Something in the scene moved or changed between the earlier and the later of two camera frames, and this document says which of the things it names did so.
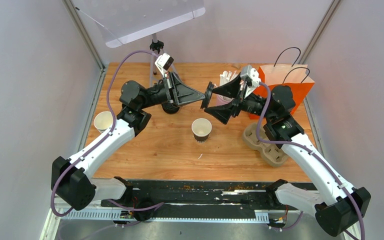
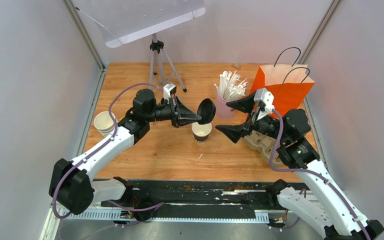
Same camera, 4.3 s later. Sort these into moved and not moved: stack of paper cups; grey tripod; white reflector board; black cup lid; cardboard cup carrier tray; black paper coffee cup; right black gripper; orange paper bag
Moved: black cup lid; right black gripper
Not moved: white reflector board; grey tripod; orange paper bag; black paper coffee cup; cardboard cup carrier tray; stack of paper cups
